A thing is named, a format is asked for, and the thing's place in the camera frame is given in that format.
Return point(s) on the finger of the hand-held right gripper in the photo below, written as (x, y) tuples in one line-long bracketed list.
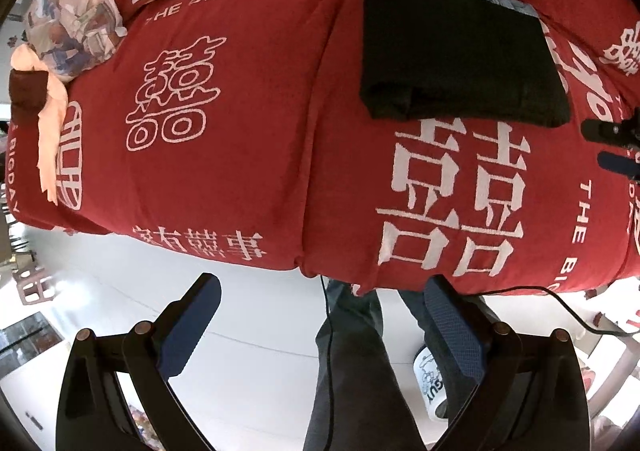
[(617, 164), (607, 130)]

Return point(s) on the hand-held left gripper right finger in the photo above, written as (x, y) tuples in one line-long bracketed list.
[(457, 331)]

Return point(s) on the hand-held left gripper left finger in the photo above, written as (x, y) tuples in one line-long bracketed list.
[(192, 323)]

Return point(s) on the black pants with grey lining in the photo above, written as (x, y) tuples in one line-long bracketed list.
[(450, 56)]

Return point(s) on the white printed slipper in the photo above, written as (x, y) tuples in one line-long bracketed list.
[(430, 381)]

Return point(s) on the person's grey trouser legs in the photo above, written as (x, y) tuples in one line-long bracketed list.
[(350, 371)]

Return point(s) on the pink stool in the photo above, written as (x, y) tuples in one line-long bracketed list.
[(32, 288)]

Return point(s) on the red printed blanket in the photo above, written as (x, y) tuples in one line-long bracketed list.
[(250, 131)]

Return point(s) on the peach cloth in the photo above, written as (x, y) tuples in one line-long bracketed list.
[(47, 111)]

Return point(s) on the brown cloth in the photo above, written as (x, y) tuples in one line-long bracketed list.
[(27, 88)]

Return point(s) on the pale cartoon printed pillow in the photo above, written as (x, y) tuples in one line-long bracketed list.
[(75, 16)]

